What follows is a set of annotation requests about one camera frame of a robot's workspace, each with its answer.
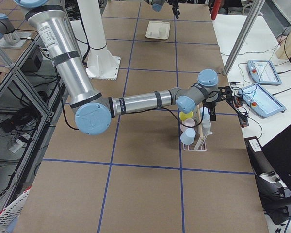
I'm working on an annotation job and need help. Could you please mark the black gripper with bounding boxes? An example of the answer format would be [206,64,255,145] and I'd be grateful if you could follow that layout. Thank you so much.
[204,91,219,121]
[167,0,179,19]

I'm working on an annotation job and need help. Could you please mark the white wire cup rack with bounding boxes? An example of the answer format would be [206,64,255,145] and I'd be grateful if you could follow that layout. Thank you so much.
[182,104,213,151]

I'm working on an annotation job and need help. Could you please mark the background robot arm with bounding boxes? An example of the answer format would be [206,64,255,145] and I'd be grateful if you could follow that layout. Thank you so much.
[0,13,25,49]

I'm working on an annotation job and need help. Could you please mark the white camera stand pillar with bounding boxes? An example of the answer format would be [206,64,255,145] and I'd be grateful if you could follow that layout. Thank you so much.
[70,0,121,80]

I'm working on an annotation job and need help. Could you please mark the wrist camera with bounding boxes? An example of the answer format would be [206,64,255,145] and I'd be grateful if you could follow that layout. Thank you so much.
[218,86,233,102]

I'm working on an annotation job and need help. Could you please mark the cream plastic cup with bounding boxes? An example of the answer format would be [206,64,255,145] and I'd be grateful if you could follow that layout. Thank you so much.
[158,27,166,39]

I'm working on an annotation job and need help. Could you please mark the white serving tray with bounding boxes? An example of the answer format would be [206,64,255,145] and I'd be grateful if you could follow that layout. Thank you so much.
[145,20,170,40]

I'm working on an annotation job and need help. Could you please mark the black laptop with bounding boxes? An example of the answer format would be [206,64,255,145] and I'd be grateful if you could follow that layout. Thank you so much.
[244,124,291,225]

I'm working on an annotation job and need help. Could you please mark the white perforated basket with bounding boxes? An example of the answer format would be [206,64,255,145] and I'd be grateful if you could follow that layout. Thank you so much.
[0,186,32,233]

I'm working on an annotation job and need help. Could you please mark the grey plastic cup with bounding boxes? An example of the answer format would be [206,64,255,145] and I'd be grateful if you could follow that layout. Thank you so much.
[202,119,211,134]

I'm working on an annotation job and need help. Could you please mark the yellow plastic cup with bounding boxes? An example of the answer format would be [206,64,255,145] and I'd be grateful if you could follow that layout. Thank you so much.
[179,111,193,122]

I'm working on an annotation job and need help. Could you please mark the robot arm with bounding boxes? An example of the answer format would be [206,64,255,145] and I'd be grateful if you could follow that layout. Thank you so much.
[16,0,219,135]
[145,0,180,19]

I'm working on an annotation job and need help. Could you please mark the far teach pendant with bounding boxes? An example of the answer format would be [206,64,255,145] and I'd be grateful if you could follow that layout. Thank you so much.
[247,60,282,86]

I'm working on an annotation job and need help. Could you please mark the near teach pendant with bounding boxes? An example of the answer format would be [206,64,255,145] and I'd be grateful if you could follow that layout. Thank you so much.
[241,83,286,118]

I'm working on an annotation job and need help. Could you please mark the pink plastic cup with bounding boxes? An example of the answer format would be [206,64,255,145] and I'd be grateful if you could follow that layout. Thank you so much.
[180,118,195,132]

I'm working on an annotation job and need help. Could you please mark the teach pendant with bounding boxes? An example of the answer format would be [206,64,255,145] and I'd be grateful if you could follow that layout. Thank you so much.
[241,83,286,118]
[247,60,282,86]

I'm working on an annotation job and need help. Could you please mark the black orange electronics board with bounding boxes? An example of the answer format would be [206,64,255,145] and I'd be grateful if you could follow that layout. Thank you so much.
[233,96,249,129]

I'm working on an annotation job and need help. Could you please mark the light blue cup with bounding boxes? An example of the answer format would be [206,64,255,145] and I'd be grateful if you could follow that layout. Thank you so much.
[200,107,210,120]
[180,128,196,145]

